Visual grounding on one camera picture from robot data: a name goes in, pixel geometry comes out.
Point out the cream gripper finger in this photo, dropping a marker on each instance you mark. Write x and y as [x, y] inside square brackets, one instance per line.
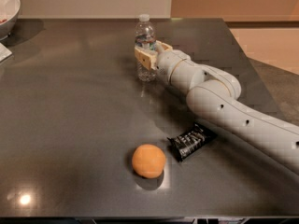
[147, 57]
[162, 47]

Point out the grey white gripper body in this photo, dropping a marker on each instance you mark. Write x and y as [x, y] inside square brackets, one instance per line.
[163, 64]

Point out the clear plastic water bottle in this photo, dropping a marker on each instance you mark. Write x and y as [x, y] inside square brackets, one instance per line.
[145, 39]

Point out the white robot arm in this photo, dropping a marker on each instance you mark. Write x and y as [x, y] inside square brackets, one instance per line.
[212, 94]

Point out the black snack bar wrapper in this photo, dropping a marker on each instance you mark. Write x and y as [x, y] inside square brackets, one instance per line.
[185, 144]

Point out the orange fruit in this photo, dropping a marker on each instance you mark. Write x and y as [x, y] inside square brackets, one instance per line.
[148, 161]

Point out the white paper sheet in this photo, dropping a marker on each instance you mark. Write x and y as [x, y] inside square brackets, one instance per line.
[4, 52]

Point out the white bowl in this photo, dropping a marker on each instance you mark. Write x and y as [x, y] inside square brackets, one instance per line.
[9, 11]

